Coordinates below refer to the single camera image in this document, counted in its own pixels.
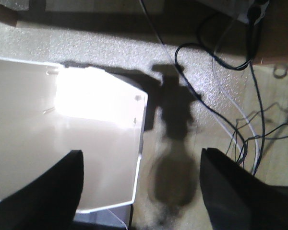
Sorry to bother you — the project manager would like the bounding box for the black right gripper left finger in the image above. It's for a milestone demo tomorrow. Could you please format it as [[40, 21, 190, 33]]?
[[0, 150, 84, 230]]

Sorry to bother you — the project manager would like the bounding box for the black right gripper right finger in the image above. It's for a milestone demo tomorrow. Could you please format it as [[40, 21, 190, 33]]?
[[200, 148, 288, 230]]

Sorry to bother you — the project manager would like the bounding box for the white plastic trash bin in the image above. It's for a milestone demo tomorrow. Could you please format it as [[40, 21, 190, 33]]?
[[0, 57, 148, 229]]

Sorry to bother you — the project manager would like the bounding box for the white cable on floor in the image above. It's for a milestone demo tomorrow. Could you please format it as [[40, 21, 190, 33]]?
[[212, 21, 262, 175]]

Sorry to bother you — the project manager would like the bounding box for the thick black power cable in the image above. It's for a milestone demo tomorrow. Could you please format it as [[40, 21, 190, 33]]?
[[174, 9, 257, 70]]

